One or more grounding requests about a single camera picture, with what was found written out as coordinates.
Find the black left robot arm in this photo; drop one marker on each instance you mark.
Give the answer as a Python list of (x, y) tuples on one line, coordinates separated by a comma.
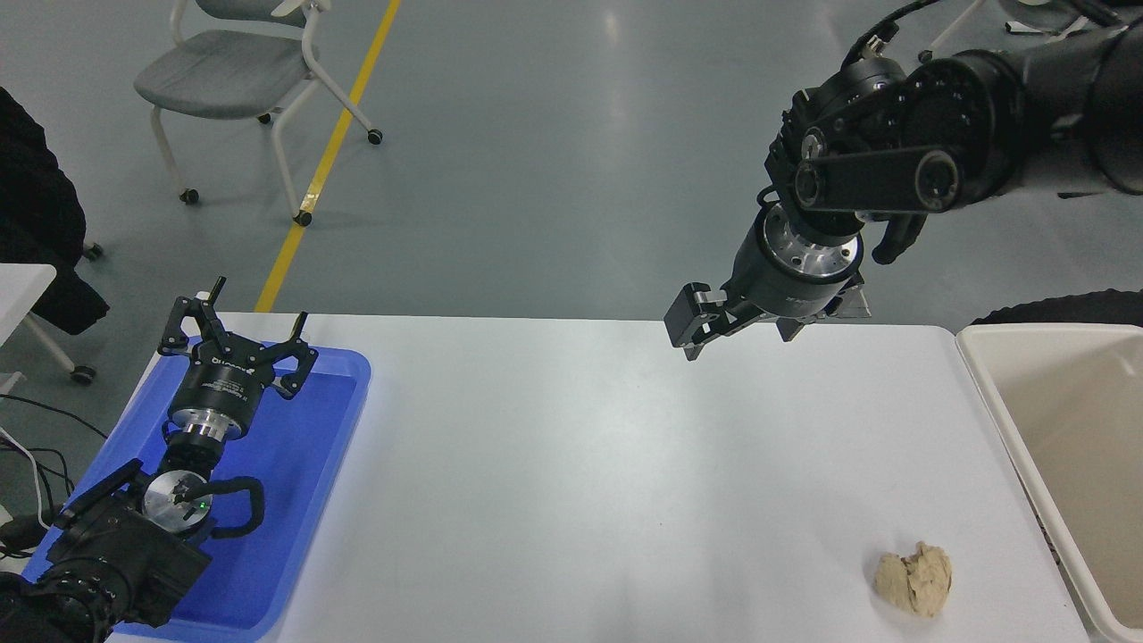
[(116, 554)]

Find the white frame wheeled chair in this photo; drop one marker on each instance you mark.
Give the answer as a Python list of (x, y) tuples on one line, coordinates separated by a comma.
[(954, 29)]

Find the large pale bin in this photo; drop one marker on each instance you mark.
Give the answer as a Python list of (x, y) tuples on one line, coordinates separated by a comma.
[(1080, 446)]

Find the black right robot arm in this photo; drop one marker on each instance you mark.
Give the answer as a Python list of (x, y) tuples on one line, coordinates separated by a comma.
[(964, 116)]

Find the person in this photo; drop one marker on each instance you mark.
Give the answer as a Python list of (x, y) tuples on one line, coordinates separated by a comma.
[(1072, 308), (36, 214)]

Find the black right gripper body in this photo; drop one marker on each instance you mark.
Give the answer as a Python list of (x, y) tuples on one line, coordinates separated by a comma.
[(772, 286)]

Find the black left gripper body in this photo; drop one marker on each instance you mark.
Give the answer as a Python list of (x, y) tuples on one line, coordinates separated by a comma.
[(221, 386)]

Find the small white side table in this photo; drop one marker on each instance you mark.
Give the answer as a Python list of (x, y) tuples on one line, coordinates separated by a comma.
[(22, 290)]

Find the blue plastic tray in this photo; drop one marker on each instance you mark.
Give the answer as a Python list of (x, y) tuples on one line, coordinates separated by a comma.
[(295, 464)]

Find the grey seat wheeled chair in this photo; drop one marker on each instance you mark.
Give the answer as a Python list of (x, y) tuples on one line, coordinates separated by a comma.
[(223, 76)]

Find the tan paper ball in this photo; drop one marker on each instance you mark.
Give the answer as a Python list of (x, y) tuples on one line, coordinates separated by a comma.
[(915, 580)]

